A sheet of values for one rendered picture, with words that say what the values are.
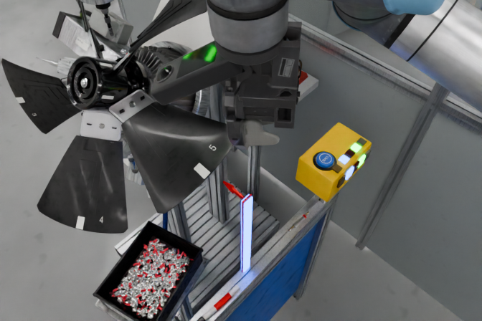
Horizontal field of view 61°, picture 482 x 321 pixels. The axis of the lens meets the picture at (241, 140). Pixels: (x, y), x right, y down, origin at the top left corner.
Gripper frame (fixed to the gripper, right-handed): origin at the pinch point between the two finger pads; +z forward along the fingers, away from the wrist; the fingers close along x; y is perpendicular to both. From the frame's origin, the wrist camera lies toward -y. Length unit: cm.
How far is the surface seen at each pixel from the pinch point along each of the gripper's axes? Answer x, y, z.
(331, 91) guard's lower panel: 67, 20, 67
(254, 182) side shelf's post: 59, -9, 126
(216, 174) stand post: 45, -21, 95
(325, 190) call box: 13.3, 15.6, 39.2
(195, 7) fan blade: 28.8, -12.2, 0.9
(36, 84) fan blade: 30, -58, 27
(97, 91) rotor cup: 20.6, -34.2, 16.7
